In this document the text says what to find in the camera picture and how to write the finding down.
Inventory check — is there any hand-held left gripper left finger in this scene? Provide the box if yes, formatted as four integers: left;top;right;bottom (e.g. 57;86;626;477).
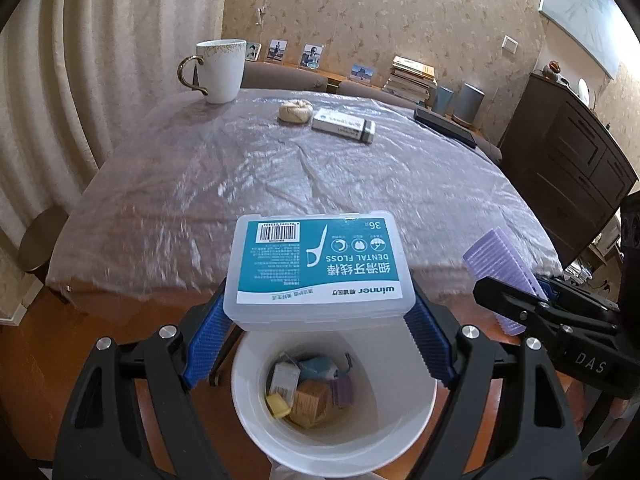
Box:
52;277;241;480

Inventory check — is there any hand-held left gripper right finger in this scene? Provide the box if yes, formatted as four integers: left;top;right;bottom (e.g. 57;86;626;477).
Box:
402;285;586;480

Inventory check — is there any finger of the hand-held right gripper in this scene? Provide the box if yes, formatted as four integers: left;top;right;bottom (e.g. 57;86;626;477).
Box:
536;274;622;333
474;277;568;346

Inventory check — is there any purple comb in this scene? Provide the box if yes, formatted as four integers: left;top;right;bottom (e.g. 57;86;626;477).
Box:
462;227;551;336

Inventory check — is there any white round bin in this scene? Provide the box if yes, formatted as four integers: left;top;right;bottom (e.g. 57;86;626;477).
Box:
231;327;438;473

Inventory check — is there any small yellow piece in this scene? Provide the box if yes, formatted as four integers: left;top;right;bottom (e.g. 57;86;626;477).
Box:
265;392;293;418

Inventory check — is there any tan paper package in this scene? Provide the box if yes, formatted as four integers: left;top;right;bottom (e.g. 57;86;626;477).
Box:
292;380;331;428

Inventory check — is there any clear dental floss box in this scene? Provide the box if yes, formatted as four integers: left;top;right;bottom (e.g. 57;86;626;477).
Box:
222;210;417;332

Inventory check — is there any small white packet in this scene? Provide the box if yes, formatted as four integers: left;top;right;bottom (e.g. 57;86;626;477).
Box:
270;360;301;396

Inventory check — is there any small purple item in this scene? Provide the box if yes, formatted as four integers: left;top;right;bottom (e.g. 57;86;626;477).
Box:
330;375;356;408

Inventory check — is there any dark wooden cabinet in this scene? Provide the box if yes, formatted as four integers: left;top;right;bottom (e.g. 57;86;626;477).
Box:
500;71;640;268

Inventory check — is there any white plastic bag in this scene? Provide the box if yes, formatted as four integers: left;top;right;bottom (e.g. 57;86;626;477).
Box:
270;460;301;480

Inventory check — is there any clear plastic table cover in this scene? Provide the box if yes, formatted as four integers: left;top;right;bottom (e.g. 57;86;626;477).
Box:
45;87;558;311

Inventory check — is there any round wooden stool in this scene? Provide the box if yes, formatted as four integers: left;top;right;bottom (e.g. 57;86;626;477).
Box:
20;205;68;281

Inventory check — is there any black flat case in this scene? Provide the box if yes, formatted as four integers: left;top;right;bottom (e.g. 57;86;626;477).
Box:
414;106;477;149

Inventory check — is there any large blue-grey cup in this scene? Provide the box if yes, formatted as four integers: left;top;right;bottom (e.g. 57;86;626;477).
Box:
455;82;486;126

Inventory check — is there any small blue-grey cup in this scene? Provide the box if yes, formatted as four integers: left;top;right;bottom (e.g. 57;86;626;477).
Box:
432;85;455;116

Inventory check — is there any white and black carton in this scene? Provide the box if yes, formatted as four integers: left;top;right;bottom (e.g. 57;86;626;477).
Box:
311;108;377;144

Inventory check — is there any beige round bun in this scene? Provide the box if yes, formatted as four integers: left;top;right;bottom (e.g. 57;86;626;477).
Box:
278;100;315;124

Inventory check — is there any stack of books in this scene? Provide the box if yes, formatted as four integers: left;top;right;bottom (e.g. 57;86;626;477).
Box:
382;55;438;106

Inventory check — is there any beige curtain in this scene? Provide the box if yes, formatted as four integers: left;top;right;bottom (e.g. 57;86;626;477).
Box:
0;0;231;241

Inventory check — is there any white mug with gold handle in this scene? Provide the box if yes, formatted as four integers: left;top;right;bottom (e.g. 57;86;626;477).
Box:
177;39;248;105

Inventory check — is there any framed wall painting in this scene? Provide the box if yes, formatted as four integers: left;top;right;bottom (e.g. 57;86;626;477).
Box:
539;0;636;80

